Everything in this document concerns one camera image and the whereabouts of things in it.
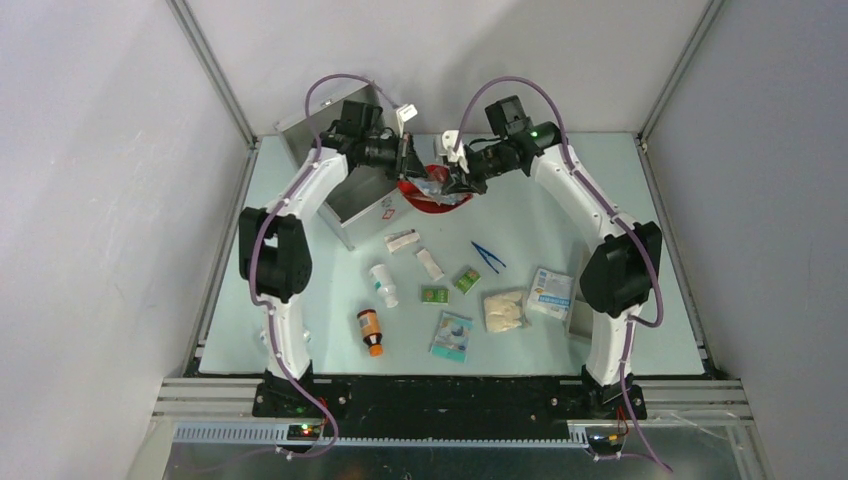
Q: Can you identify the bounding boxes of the green flat sachet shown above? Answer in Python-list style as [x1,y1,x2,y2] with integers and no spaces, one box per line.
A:
[420,286,450,305]

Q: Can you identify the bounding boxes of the white wrapped bandage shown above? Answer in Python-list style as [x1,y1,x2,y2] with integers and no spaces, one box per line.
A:
[384,229,421,254]

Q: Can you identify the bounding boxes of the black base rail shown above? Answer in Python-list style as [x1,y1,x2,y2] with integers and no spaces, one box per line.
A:
[252,372,647,441]

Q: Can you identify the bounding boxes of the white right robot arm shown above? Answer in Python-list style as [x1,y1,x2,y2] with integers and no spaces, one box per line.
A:
[434,96,663,418]

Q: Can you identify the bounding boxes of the beige gloves bag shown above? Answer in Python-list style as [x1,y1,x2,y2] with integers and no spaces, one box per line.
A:
[483,290,527,333]

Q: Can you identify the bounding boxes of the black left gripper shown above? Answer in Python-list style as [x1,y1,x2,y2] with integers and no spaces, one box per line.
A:
[360,132,433,186]

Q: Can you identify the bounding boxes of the green small box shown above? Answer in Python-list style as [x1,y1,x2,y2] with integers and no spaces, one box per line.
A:
[453,267,481,295]

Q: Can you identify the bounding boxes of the grey divided tray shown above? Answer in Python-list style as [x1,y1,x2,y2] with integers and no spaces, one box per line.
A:
[565,241,593,345]

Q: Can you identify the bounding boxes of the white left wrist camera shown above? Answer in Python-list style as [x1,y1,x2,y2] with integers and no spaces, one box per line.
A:
[394,103,418,137]

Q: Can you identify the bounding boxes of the white bandage roll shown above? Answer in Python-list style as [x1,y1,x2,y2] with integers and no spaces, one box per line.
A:
[416,248,444,281]

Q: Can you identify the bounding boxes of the blue plastic tweezers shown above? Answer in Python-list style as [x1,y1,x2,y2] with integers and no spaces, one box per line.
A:
[471,241,506,274]

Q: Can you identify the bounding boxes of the white medicine bottle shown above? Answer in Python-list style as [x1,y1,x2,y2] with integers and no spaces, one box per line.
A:
[369,263,399,308]

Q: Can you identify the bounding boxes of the brown syrup bottle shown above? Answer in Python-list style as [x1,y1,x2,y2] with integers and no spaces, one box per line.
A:
[357,309,384,357]

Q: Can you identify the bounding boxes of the teal mask packet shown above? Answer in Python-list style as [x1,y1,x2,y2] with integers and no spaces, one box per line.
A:
[429,311,473,363]

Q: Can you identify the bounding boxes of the red first aid pouch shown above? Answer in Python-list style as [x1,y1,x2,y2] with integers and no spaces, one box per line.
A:
[397,164,473,214]

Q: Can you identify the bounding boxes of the clear bandage packet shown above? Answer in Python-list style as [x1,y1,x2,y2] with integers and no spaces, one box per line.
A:
[400,177,470,206]

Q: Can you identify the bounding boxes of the white blue gauze packet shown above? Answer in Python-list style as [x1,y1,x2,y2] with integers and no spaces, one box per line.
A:
[526,267,575,320]

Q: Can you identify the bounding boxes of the silver metal case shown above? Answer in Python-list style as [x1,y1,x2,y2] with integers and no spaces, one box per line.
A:
[274,84,413,251]

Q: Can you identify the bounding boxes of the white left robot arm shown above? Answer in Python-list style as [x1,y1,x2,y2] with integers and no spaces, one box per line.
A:
[238,100,428,417]

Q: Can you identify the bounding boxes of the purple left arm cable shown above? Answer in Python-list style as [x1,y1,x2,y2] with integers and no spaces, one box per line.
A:
[247,73,402,461]

